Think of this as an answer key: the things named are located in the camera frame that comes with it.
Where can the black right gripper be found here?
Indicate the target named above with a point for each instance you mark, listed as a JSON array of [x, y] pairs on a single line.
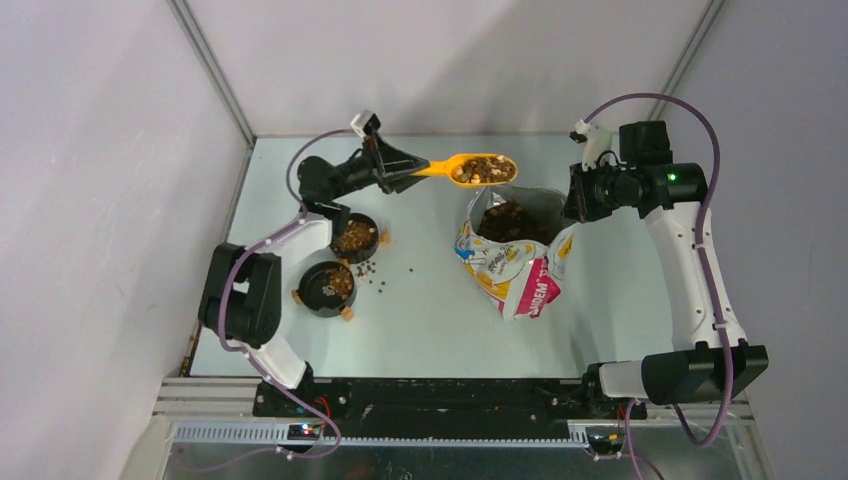
[[579, 204]]

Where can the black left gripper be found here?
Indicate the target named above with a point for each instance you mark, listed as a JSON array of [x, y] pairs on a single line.
[[390, 168]]

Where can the yellow plastic food scoop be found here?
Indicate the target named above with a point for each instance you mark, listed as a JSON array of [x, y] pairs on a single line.
[[473, 170]]

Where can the cat food bag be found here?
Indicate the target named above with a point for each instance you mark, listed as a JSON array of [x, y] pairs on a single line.
[[514, 243]]

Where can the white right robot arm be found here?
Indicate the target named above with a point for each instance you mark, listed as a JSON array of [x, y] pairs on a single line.
[[711, 357]]

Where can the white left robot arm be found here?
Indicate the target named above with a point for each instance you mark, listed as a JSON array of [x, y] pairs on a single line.
[[242, 295]]

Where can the black bowl wooden feet far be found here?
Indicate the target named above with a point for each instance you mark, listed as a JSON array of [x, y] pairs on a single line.
[[360, 239]]

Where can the black bowl wooden feet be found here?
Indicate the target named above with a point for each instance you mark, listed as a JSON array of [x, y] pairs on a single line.
[[360, 239], [327, 289]]

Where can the black bowl wooden feet near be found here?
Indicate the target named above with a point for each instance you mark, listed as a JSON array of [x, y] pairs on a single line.
[[327, 289]]

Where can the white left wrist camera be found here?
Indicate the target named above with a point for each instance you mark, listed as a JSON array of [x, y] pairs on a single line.
[[365, 124]]

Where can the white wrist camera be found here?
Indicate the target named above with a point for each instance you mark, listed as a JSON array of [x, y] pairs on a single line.
[[596, 142], [365, 124]]

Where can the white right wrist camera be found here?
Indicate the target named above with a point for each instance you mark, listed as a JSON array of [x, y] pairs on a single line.
[[596, 142]]

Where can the aluminium frame post right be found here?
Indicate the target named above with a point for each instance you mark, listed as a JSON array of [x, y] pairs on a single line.
[[694, 43]]

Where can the aluminium frame post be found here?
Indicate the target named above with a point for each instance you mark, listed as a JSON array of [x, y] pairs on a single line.
[[694, 43], [198, 41]]

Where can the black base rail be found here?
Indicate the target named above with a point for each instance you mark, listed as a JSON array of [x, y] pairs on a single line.
[[536, 408]]

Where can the aluminium frame post left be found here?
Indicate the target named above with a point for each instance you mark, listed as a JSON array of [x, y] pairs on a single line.
[[198, 41]]

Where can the white slotted cable duct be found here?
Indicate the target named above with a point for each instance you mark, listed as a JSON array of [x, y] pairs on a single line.
[[292, 434]]

